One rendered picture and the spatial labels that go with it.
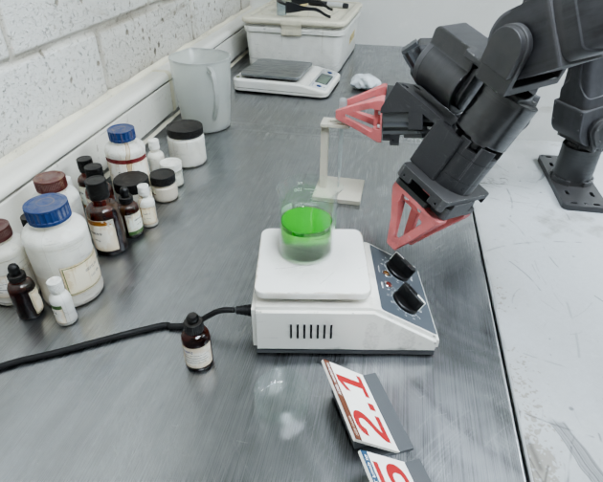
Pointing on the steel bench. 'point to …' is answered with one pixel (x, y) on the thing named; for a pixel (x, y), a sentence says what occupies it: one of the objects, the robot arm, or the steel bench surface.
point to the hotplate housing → (334, 325)
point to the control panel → (396, 290)
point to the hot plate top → (270, 256)
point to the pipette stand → (352, 189)
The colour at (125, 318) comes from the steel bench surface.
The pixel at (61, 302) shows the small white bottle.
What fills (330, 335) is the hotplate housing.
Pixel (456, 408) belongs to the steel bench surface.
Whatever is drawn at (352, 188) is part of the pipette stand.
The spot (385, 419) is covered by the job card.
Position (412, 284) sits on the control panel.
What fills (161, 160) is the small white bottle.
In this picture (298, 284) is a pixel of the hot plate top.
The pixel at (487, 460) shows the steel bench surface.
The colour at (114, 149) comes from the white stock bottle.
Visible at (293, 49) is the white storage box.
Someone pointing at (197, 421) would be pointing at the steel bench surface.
